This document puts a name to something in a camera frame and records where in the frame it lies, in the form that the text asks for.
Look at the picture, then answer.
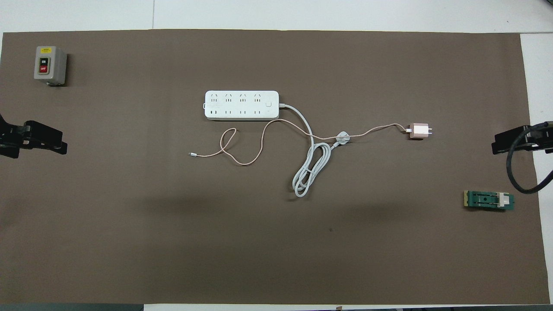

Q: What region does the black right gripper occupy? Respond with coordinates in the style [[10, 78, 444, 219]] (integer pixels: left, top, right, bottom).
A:
[[492, 122, 553, 155]]

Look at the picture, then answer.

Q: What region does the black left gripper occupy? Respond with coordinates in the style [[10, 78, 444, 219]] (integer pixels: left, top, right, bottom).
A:
[[0, 114, 68, 159]]

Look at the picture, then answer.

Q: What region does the pink USB charger adapter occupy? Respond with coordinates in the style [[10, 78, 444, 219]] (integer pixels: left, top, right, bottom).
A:
[[410, 123, 433, 140]]

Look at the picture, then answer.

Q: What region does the pink charging cable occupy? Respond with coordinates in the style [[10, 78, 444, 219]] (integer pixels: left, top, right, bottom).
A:
[[189, 119, 411, 167]]

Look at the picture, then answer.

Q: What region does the white power strip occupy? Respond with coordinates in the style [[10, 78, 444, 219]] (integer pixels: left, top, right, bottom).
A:
[[203, 90, 280, 121]]

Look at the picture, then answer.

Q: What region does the green circuit board fixture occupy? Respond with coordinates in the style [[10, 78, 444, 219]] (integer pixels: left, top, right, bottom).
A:
[[464, 190, 515, 212]]

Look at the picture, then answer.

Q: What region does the brown table mat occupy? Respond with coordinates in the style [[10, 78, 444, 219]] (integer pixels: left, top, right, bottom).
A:
[[0, 29, 550, 305]]

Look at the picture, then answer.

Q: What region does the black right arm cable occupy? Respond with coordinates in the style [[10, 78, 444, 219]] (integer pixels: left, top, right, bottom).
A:
[[505, 122, 553, 194]]

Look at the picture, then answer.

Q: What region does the grey on-off switch box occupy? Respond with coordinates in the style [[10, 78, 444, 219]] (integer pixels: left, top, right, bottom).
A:
[[34, 45, 68, 87]]

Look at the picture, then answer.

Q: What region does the white power cord with plug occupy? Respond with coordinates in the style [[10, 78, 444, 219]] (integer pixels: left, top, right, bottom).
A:
[[279, 103, 350, 198]]

